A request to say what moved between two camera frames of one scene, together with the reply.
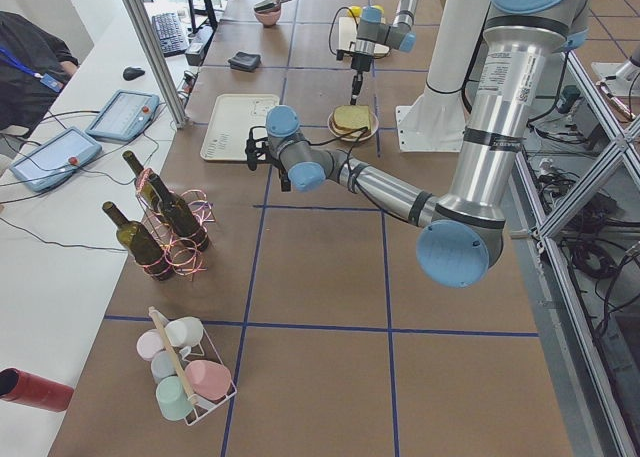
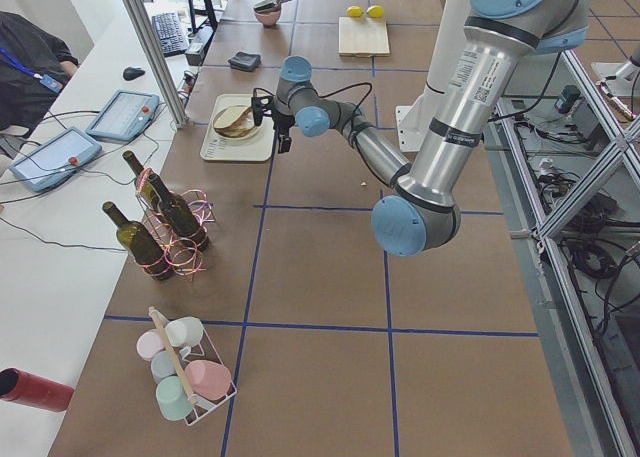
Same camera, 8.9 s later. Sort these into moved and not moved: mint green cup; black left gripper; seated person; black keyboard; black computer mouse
Moved: black left gripper
Not moved: seated person; mint green cup; black keyboard; black computer mouse
